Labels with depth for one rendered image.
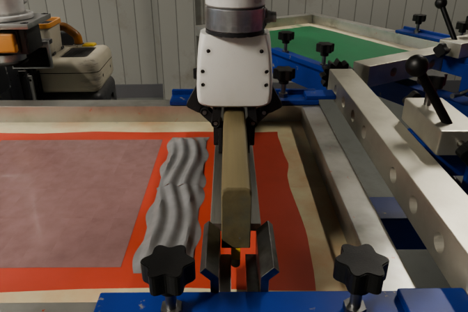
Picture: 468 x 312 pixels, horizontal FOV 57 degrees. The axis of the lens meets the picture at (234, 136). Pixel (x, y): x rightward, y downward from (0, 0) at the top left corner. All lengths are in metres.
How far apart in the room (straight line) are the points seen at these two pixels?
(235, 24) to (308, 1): 3.22
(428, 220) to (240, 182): 0.21
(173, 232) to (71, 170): 0.25
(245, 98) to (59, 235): 0.30
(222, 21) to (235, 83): 0.08
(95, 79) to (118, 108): 0.71
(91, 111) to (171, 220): 0.40
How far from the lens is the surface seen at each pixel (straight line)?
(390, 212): 0.70
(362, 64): 1.01
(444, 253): 0.49
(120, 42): 3.80
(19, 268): 0.57
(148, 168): 0.72
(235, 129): 0.53
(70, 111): 0.93
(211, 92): 0.57
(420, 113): 0.65
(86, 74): 1.60
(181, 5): 3.58
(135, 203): 0.63
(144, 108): 0.88
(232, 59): 0.55
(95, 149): 0.80
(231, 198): 0.42
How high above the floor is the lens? 1.30
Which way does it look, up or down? 25 degrees down
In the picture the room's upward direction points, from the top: straight up
